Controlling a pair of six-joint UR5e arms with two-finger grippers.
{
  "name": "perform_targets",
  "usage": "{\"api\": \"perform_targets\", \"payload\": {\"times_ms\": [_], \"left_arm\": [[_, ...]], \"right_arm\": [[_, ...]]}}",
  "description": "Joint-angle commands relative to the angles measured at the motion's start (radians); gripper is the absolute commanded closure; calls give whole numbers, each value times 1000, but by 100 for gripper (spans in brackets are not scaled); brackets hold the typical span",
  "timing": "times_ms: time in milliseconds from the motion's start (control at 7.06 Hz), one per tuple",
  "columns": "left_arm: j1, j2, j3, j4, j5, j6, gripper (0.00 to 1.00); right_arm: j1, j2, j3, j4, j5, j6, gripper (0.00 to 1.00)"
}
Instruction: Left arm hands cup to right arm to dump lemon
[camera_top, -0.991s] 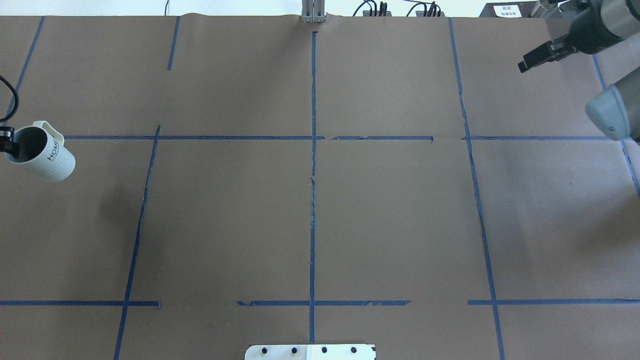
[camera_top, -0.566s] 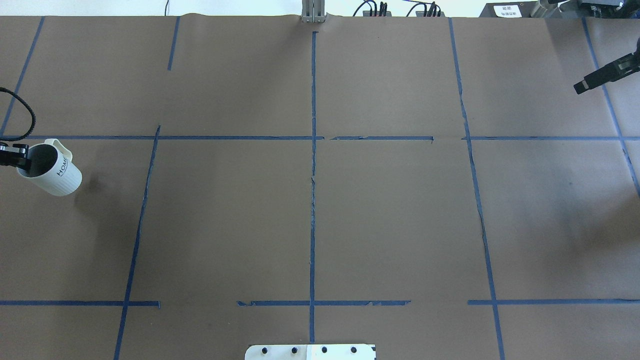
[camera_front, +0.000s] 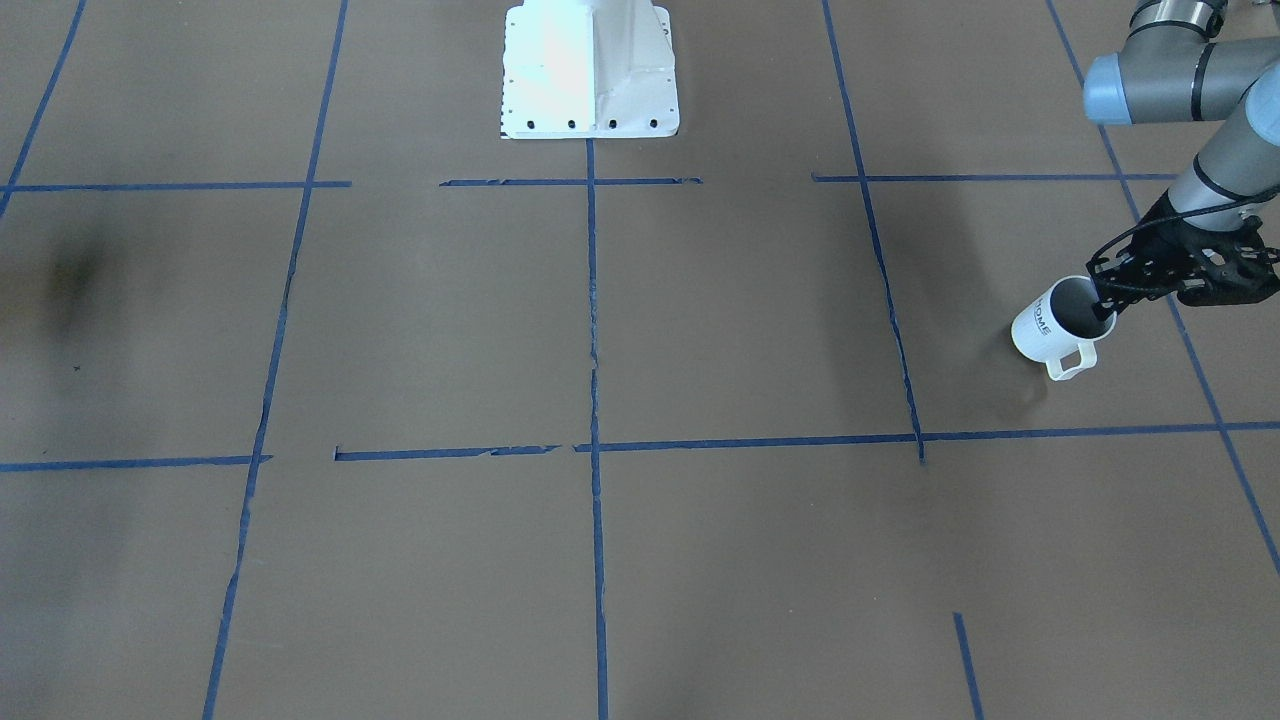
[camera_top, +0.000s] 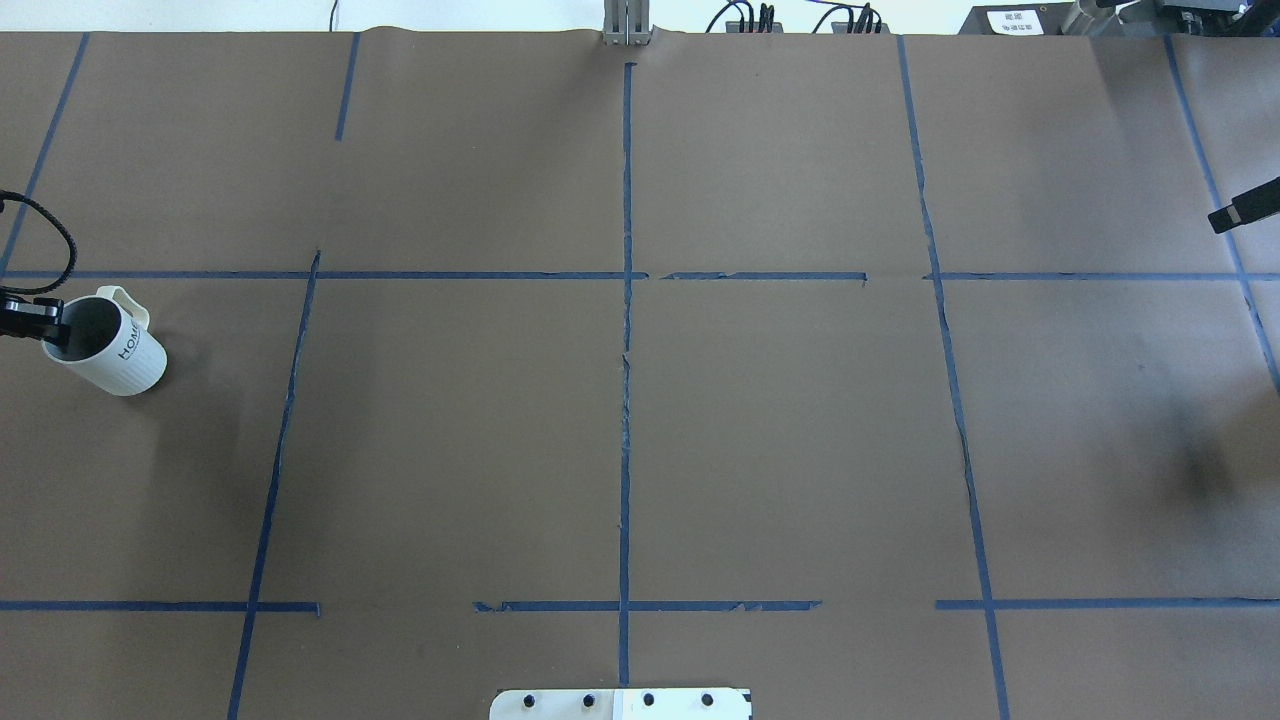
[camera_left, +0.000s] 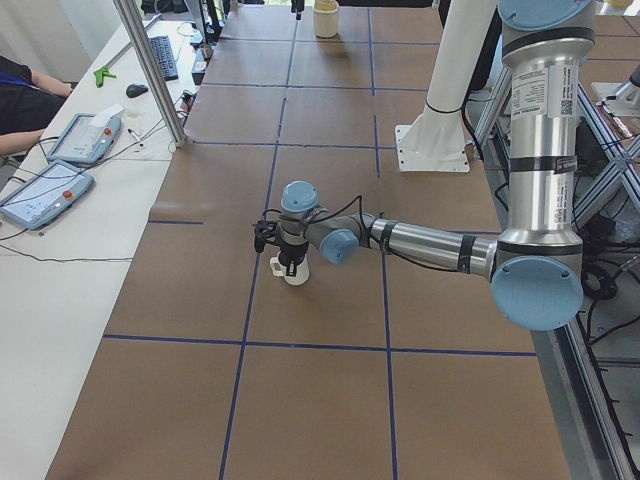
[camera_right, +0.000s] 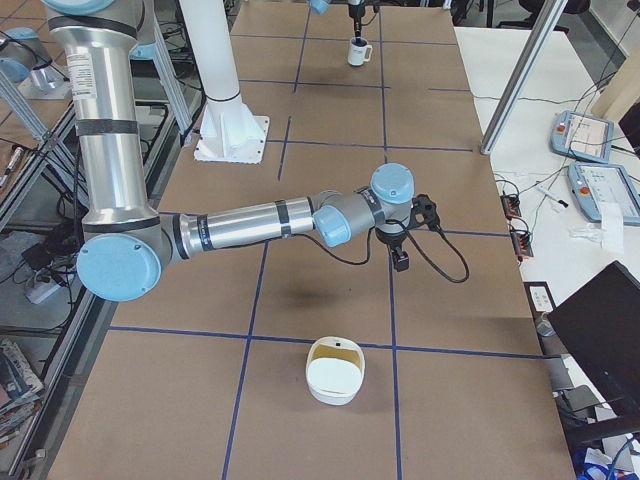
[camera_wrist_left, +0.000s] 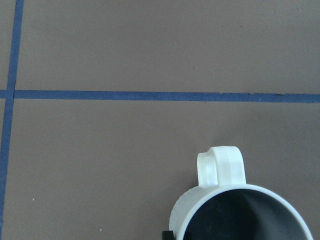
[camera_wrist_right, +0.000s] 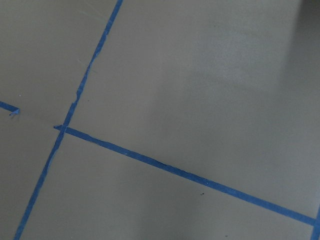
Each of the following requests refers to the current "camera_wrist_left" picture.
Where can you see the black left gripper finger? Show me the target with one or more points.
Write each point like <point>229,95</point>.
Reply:
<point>167,235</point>

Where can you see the white ribbed HOME mug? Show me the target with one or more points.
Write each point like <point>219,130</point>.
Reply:
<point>223,206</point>

